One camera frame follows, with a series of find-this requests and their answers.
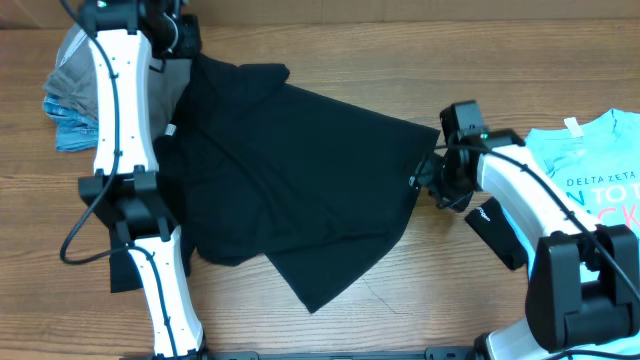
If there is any light blue printed t-shirt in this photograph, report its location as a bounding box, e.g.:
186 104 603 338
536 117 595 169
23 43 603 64
502 108 640 360

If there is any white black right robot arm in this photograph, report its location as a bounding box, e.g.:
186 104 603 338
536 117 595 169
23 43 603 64
410 101 639 360

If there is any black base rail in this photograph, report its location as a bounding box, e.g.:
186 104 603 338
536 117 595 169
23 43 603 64
119 345 476 360

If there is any black garment with white logo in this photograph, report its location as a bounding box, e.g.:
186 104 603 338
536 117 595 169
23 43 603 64
465 198 528 270

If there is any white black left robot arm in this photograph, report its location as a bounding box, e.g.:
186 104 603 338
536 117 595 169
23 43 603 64
76 1 207 359

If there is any folded grey shirt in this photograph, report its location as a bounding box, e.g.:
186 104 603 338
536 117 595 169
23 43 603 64
43 25 192 139

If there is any folded blue garment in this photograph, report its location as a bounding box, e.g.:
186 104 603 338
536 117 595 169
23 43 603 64
42 94 99 152

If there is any black t-shirt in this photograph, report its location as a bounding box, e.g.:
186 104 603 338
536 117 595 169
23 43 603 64
108 52 442 315

